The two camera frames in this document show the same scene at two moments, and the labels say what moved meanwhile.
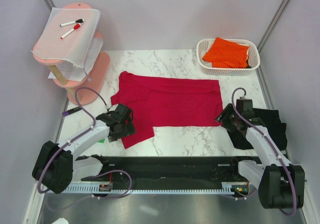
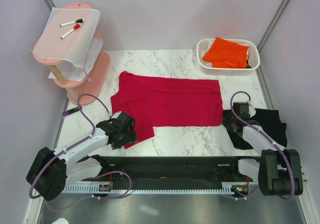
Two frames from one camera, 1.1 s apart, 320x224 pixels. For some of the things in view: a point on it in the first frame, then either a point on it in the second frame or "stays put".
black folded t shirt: (271, 119) stays put
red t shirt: (158, 101) stays put
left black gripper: (129, 129) → (131, 137)
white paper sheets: (72, 73) stays put
